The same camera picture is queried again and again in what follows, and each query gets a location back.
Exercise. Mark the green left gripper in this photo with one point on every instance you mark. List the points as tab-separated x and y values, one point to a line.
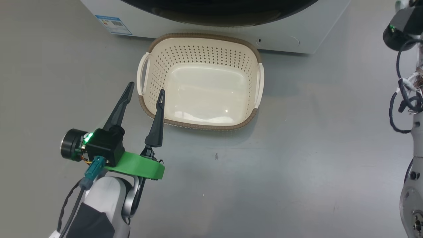
138	165

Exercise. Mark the round black glass washer door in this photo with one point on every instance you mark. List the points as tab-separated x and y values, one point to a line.
218	11

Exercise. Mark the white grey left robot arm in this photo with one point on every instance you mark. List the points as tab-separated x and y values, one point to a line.
102	201

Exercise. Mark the cream perforated laundry basket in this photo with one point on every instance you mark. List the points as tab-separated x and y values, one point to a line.
205	96

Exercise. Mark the white front-load washing machine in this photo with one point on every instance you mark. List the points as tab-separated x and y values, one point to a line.
297	19

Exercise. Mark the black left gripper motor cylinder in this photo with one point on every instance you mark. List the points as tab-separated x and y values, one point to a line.
71	145

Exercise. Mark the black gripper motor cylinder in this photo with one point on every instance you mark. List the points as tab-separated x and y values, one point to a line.
71	145
395	39

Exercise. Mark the blue energy label sticker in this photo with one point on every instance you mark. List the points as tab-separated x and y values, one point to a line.
114	24

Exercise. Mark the round washer filter cover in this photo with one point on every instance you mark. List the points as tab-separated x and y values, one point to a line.
281	41

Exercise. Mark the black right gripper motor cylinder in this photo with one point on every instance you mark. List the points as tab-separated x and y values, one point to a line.
395	39

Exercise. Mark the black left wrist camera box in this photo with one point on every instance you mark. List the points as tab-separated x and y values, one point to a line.
104	145

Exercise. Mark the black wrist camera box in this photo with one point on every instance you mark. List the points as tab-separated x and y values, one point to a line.
409	19
104	145

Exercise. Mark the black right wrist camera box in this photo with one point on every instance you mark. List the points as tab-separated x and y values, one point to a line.
409	19

